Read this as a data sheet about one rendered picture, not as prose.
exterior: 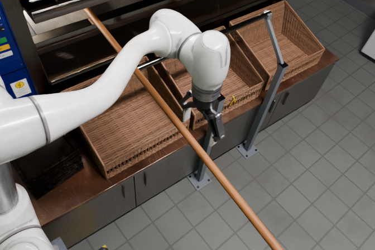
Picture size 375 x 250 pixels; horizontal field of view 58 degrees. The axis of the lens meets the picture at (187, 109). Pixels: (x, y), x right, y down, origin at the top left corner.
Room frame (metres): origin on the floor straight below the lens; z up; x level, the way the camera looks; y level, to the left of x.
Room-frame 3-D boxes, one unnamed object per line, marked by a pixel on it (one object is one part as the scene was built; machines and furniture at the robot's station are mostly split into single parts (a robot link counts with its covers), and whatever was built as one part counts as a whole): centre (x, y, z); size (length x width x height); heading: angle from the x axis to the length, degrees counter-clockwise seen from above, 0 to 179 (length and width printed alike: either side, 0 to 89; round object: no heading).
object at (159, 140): (1.15, 0.34, 0.72); 0.56 x 0.49 x 0.28; 133
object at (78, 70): (1.74, 0.08, 1.02); 1.79 x 0.11 x 0.19; 132
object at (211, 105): (0.68, -0.05, 1.49); 0.08 x 0.07 x 0.09; 48
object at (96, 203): (1.46, -0.03, 0.29); 2.42 x 0.56 x 0.58; 132
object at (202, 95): (0.68, -0.05, 1.56); 0.09 x 0.09 x 0.06
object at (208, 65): (0.69, -0.03, 1.67); 0.13 x 0.11 x 0.16; 45
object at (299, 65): (1.96, -0.56, 0.72); 0.56 x 0.49 x 0.28; 131
